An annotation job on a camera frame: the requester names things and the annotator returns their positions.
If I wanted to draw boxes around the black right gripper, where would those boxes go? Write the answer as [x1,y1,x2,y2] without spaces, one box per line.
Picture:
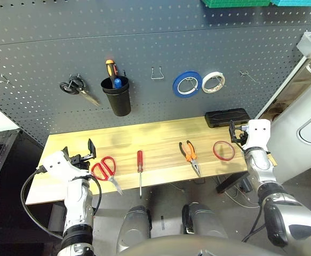
[229,120,250,147]

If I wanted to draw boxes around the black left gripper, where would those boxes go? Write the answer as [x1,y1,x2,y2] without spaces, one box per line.
[62,138,97,171]

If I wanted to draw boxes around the red handled scissors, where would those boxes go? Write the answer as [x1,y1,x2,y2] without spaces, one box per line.
[91,156,124,195]

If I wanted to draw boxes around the red tape roll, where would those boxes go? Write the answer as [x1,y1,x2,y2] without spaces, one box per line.
[213,141,236,161]

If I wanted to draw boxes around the orange black pliers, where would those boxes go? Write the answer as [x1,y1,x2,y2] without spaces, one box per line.
[179,140,202,178]

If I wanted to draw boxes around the red handled screwdriver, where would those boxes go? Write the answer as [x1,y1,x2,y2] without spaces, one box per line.
[137,150,143,199]

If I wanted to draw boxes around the dark grey pegboard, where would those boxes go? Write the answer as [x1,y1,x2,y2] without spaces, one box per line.
[0,0,311,147]

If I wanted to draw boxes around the black tool case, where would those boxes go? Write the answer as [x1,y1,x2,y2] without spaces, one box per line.
[204,108,251,129]

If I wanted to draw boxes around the black power adapter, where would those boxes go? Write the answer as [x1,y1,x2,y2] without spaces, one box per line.
[239,177,252,193]

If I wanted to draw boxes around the white tape roll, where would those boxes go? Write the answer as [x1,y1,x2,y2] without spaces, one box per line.
[201,71,226,94]

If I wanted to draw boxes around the black plastic cup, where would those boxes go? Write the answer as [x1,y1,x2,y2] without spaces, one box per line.
[100,76,132,117]

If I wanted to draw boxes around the blue tape roll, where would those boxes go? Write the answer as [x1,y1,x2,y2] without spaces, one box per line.
[172,70,201,99]

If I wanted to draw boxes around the orange black screwdriver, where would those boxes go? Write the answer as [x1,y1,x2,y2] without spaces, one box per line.
[105,59,118,81]

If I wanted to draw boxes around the silver robot right leg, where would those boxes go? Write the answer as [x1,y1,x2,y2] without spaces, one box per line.
[181,202,228,239]

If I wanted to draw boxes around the silver robot leg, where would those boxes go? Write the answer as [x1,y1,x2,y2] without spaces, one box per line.
[181,202,228,239]
[116,205,152,254]

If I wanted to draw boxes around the silver robot left leg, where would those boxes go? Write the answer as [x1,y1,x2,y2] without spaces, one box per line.
[116,205,152,254]

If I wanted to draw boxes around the clear plastic bin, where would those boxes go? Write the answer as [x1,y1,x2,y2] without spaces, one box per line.
[296,30,311,59]

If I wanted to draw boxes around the grey robot torso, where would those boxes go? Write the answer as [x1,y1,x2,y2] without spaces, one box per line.
[117,234,278,256]

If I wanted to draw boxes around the green plastic crate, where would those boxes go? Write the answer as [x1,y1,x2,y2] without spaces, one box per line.
[200,0,272,8]

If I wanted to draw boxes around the teal plastic crate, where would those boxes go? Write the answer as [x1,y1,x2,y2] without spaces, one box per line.
[269,0,311,7]

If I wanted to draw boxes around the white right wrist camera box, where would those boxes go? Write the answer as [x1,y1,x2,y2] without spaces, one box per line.
[244,119,272,150]

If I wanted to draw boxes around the black handled scissors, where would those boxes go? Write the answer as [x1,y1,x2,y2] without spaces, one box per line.
[59,74,101,107]

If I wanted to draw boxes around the white frame post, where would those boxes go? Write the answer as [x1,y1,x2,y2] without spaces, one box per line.
[255,55,308,119]

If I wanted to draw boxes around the white cables under table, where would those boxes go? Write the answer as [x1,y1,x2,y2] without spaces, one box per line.
[219,175,262,209]

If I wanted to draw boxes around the wire pliers holder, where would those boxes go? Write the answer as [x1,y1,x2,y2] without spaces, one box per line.
[150,66,165,80]

